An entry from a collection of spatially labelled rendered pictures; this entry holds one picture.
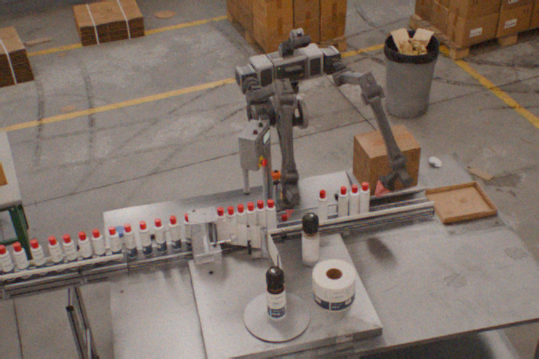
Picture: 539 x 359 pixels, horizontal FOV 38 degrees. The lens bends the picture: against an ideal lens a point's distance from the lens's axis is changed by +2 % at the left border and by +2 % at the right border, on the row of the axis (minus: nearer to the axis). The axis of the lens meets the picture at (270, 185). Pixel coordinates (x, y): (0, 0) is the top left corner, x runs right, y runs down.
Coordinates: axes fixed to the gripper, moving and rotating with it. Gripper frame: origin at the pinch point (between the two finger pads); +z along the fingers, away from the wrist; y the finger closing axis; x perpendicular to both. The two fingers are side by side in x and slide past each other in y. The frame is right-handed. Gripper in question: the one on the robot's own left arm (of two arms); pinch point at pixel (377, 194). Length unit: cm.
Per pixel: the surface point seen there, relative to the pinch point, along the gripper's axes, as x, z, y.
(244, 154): -77, 15, -2
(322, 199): -26.4, 16.2, 2.0
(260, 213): -51, 38, 2
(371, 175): 2.3, -1.8, -17.3
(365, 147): -6.2, -10.5, -26.7
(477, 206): 54, -23, 4
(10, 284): -139, 130, 5
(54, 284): -120, 121, 6
